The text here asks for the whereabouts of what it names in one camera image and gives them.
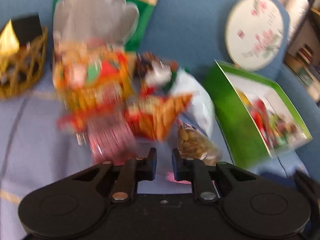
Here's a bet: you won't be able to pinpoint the clear peanut snack bag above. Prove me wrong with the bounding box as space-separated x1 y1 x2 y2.
177 120 222 166

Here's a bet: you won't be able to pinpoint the pink striped snack packet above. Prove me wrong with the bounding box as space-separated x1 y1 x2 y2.
87 119 137 165

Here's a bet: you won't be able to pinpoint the orange red snack packet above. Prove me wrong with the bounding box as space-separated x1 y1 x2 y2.
124 93 193 141

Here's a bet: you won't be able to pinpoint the white foil snack packet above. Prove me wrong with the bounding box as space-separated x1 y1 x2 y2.
169 69 215 138

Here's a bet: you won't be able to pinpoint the yellow bread roll packet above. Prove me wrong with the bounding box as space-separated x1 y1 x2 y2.
53 42 133 132

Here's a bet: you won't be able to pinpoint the orange brown date packet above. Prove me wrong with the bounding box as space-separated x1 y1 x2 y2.
135 52 178 80

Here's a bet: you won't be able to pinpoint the yellow snack packet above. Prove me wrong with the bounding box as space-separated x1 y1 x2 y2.
236 89 252 108

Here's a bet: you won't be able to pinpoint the red cracker snack packet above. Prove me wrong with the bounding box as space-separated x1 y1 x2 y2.
249 99 273 148

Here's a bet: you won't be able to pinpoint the red white small packet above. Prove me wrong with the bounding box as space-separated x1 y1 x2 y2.
139 69 172 96

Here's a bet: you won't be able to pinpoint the green cardboard box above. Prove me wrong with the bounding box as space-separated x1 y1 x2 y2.
203 61 312 168

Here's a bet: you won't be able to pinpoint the dark shelving unit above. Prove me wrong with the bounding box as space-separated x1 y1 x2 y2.
284 0 319 105

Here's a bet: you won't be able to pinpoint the blue fabric sofa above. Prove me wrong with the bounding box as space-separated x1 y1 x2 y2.
1 0 319 179

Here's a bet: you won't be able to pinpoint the round floral fan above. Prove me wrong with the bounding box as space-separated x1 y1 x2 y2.
225 0 284 71

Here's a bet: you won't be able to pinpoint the large beige grain pouch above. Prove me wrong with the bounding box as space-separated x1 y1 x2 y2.
53 0 158 52

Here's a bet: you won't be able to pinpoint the black and gold box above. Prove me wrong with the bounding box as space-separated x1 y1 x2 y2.
1 14 42 56

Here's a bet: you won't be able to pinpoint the gold wire basket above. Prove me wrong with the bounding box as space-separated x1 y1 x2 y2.
1 27 48 100

